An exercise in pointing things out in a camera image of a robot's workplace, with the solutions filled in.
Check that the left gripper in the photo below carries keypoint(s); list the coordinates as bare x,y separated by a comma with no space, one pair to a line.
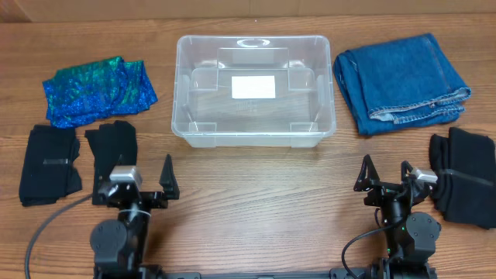
169,186

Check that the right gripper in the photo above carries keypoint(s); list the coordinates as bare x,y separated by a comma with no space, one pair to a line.
380,189

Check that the black cloth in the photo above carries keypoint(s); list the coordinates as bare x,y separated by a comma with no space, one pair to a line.
106,144
465,166
48,172

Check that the blue green sequin cloth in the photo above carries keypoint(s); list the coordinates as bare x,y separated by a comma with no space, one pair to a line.
78,96

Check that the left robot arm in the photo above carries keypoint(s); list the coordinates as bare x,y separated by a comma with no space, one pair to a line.
120,244

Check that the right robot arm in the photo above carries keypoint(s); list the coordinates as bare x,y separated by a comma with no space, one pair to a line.
410,236

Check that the folded blue denim jeans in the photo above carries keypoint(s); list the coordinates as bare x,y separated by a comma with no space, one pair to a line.
401,84

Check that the clear plastic storage bin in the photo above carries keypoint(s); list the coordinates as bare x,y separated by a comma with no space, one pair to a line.
205,114

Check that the white label in bin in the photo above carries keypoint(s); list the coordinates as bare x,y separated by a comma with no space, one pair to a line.
253,87

